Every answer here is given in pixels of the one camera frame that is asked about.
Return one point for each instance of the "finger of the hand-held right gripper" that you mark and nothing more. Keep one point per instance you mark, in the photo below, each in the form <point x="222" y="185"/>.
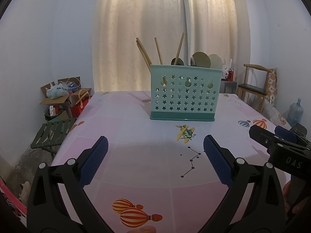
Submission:
<point x="260" y="133"/>
<point x="285" y="133"/>

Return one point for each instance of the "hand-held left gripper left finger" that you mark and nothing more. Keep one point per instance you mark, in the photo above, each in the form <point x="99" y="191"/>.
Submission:
<point x="96" y="156"/>

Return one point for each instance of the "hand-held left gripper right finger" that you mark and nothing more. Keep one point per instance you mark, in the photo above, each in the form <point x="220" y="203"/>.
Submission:
<point x="217" y="160"/>

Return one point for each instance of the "teal star-holed utensil holder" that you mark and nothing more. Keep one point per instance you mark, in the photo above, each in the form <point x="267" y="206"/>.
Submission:
<point x="184" y="116"/>

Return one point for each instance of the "pale speckled plastic rice spoon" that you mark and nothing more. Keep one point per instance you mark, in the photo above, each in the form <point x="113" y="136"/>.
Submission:
<point x="216" y="62"/>
<point x="201" y="59"/>

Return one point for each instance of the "bunch of wooden chopsticks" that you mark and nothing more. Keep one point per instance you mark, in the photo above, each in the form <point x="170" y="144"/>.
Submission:
<point x="158" y="51"/>

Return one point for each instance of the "person's right hand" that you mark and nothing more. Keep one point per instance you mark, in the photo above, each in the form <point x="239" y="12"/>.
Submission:
<point x="286" y="194"/>

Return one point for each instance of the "dark metal pot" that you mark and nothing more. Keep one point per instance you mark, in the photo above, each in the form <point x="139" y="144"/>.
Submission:
<point x="301" y="129"/>

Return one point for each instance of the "blue water jug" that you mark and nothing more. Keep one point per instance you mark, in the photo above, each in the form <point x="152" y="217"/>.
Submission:
<point x="295" y="112"/>

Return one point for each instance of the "wooden chair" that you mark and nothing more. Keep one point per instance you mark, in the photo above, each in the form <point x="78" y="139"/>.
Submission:
<point x="251" y="88"/>

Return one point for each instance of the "green folding stool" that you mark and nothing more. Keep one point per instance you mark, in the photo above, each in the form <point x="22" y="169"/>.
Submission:
<point x="53" y="133"/>

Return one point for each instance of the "pink printed tablecloth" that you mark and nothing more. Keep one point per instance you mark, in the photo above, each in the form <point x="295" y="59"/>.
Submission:
<point x="145" y="155"/>

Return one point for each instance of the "patterned oilcloth roll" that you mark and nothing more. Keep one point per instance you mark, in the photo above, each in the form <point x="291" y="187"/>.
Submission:
<point x="273" y="85"/>

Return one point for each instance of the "red gift bag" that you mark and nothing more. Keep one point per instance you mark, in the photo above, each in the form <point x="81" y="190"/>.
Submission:
<point x="77" y="109"/>

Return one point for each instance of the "grey cabinet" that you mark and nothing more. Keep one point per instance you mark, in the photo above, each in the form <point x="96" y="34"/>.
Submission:
<point x="228" y="87"/>

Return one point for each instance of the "green trash bin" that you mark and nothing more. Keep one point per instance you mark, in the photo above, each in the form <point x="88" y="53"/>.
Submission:
<point x="57" y="115"/>

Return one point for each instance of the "red bottle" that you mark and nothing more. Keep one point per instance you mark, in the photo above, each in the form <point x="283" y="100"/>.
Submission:
<point x="230" y="75"/>

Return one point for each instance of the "open cardboard box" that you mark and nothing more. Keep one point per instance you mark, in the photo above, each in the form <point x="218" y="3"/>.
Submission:
<point x="53" y="100"/>

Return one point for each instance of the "crumpled clear plastic bag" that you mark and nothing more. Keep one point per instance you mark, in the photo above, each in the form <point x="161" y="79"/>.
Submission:
<point x="226" y="68"/>

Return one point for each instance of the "blue plastic bag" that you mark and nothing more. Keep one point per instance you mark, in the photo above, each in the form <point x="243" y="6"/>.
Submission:
<point x="73" y="85"/>

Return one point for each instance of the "white plastic bag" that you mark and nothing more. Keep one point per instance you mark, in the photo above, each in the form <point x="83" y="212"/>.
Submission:
<point x="57" y="91"/>

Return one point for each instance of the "white shoe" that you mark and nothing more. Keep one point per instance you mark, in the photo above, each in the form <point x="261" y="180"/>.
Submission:
<point x="24" y="191"/>

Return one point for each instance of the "pink printed cloth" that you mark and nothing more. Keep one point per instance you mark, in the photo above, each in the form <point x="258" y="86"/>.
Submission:
<point x="12" y="199"/>

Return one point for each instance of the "narrow cream curtain panel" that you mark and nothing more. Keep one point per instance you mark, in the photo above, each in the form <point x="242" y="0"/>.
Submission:
<point x="218" y="24"/>

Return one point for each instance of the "wide cream curtain panel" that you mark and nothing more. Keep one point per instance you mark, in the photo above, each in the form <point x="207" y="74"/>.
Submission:
<point x="136" y="29"/>

